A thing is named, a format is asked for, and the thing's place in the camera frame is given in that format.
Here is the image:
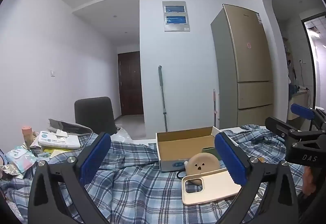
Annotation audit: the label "beige phone case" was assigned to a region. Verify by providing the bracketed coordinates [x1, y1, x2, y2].
[182, 168, 242, 206]

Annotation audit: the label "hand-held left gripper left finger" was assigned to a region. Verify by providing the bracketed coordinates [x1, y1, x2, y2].
[28, 132, 112, 224]

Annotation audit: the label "black chair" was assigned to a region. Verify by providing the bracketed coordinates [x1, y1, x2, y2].
[74, 97, 118, 135]

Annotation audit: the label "pink bottle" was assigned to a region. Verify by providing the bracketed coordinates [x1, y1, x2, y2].
[22, 126, 34, 149]

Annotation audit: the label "yellow papers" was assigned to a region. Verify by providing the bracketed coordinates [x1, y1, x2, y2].
[43, 147, 77, 157]

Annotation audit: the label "black door frame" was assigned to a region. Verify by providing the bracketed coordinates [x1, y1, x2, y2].
[301, 11, 326, 112]

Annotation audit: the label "cardboard box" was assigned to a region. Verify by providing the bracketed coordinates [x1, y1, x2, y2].
[156, 126, 240, 172]

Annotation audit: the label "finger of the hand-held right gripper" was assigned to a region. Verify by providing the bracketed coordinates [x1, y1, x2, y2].
[290, 103, 326, 129]
[265, 117, 326, 141]

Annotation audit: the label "clear plastic bag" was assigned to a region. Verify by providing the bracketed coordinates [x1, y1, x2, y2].
[112, 126, 134, 141]

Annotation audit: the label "white mop handle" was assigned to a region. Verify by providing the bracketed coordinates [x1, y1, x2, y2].
[212, 89, 221, 128]

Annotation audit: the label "dark brown door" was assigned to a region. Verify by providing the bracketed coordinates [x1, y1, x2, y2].
[117, 51, 144, 116]

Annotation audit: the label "grey electrical panel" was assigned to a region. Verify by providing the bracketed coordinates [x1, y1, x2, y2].
[162, 0, 191, 32]

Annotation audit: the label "grey bag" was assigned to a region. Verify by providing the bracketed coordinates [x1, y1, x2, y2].
[48, 118, 93, 135]

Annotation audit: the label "pastel tissue packet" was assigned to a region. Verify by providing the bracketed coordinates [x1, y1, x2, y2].
[5, 146, 38, 179]

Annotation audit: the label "blue plaid blanket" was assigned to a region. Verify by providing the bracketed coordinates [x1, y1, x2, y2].
[0, 124, 306, 224]

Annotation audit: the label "gold refrigerator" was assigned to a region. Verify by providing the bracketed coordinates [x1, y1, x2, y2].
[210, 4, 274, 129]

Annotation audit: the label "silver foil packet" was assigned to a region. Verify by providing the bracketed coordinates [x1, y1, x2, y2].
[0, 165, 14, 182]

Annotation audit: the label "white flat box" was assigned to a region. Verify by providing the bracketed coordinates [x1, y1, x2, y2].
[38, 130, 81, 150]

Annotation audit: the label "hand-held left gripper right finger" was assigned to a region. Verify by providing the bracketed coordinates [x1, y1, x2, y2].
[214, 132, 298, 224]

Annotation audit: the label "green card wallet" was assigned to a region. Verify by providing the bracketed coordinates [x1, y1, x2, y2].
[202, 146, 225, 161]

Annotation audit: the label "person's right hand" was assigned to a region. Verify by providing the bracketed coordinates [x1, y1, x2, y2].
[303, 166, 319, 197]

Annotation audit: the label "brown cardboard carton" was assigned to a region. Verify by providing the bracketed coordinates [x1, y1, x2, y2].
[287, 90, 311, 120]

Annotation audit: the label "round beige plush cushion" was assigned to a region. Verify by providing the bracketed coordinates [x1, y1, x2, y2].
[185, 153, 222, 185]

